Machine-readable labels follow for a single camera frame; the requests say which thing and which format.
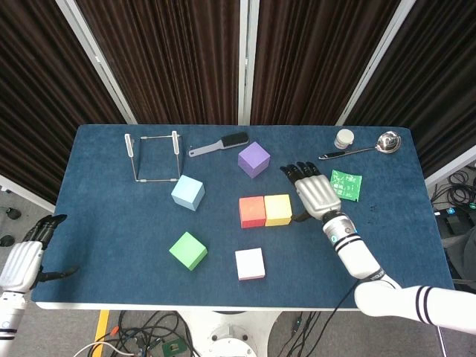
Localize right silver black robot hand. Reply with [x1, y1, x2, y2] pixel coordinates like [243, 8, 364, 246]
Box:
[280, 161, 342, 223]

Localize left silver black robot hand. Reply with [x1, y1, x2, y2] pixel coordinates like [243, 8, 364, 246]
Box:
[0, 214, 80, 295]

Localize yellow cube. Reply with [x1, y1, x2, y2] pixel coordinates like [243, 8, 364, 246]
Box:
[263, 193, 293, 227]

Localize red orange cube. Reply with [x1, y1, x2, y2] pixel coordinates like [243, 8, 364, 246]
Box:
[238, 196, 267, 229]

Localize purple cube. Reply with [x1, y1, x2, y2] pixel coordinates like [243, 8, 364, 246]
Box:
[237, 141, 271, 179]

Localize light blue cube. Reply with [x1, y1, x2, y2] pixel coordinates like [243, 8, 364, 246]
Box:
[170, 174, 206, 213]

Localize green cube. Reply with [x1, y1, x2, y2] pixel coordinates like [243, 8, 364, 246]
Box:
[168, 231, 208, 271]

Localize white pink cube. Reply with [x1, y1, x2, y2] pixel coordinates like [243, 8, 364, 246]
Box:
[234, 247, 266, 282]

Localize green foil packet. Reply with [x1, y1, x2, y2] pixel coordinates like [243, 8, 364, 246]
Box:
[329, 169, 363, 203]

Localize small white jar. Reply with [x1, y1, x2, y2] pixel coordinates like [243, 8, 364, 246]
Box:
[334, 129, 355, 149]

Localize grey brush black bristles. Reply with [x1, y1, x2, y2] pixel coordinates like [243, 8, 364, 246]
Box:
[187, 131, 250, 158]

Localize yellow floor tape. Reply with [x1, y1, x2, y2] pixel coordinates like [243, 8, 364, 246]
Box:
[94, 310, 111, 343]

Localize blue felt table cover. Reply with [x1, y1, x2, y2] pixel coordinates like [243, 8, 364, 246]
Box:
[31, 123, 459, 309]

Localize black power strip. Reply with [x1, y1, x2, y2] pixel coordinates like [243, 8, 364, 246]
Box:
[433, 208, 468, 236]

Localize dark brown pleated curtain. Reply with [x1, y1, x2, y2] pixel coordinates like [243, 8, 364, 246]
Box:
[345, 0, 476, 179]
[0, 0, 127, 204]
[76, 0, 241, 126]
[251, 0, 401, 126]

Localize dark grey trouser leg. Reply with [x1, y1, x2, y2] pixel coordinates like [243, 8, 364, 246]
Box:
[442, 226, 476, 302]

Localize green circuit board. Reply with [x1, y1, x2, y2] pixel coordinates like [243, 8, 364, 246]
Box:
[161, 338, 187, 357]

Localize white partition frame post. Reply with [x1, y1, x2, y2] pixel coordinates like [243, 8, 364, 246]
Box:
[0, 174, 57, 213]
[55, 0, 138, 125]
[425, 144, 476, 189]
[334, 0, 417, 126]
[237, 0, 260, 126]

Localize steel ladle black handle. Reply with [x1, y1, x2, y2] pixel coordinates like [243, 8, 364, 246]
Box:
[318, 130, 402, 161]

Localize white floor cable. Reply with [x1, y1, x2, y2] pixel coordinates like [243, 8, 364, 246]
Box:
[74, 341, 131, 357]

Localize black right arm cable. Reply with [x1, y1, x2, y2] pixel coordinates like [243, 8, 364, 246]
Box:
[297, 284, 360, 357]

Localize black floor cable bundle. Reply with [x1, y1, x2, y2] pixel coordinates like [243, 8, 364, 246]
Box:
[274, 310, 324, 357]
[431, 167, 476, 211]
[107, 310, 194, 357]

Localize metal wire stand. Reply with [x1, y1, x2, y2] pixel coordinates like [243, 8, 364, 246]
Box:
[123, 130, 184, 184]

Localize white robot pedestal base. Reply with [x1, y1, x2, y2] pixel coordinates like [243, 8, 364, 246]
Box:
[178, 310, 280, 357]

